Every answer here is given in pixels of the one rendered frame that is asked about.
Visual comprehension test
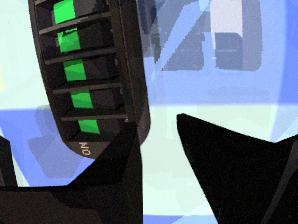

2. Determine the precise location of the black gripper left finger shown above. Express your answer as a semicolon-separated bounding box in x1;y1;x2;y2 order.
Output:
0;123;144;224

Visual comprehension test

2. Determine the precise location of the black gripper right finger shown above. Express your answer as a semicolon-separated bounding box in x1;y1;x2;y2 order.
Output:
176;113;298;224

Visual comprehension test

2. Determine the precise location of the black rectangular block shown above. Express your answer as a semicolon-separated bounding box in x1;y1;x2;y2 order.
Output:
0;136;17;186

